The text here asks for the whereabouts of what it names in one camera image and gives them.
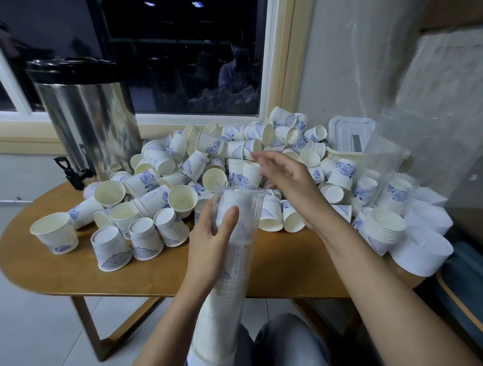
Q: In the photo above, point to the clear plastic bag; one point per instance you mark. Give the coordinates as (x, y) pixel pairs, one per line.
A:
(441, 105)

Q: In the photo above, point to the white plastic lid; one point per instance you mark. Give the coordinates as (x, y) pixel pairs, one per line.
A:
(351, 134)

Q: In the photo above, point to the pile of paper cups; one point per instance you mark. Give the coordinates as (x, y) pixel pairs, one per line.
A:
(166, 166)

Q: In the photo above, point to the nested stack of paper cups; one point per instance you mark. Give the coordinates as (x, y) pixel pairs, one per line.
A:
(223, 309)
(385, 230)

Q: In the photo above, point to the wooden table leg frame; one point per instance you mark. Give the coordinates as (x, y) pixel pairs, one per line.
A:
(90, 324)

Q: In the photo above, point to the white framed window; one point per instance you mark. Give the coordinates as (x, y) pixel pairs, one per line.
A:
(189, 53)

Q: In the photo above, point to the person's left hand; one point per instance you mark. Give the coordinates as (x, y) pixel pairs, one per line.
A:
(207, 256)

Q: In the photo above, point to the person's right hand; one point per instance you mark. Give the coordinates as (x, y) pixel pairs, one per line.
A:
(298, 185)

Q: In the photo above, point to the single blue-printed paper cup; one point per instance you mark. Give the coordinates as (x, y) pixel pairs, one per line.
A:
(243, 175)

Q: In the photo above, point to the clear plastic cup dispenser tube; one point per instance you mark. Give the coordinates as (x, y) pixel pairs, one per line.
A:
(247, 219)

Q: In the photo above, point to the blue bin with tan rim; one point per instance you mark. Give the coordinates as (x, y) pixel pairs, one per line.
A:
(464, 290)

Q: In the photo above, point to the person's blue jeans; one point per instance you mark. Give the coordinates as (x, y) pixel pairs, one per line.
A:
(294, 339)

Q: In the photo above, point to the stainless steel water dispenser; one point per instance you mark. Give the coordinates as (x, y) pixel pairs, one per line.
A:
(90, 113)

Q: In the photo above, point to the person's right forearm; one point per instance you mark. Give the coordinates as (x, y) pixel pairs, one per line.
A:
(392, 294)

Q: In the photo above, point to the person's left forearm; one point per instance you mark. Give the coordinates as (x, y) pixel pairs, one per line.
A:
(177, 332)

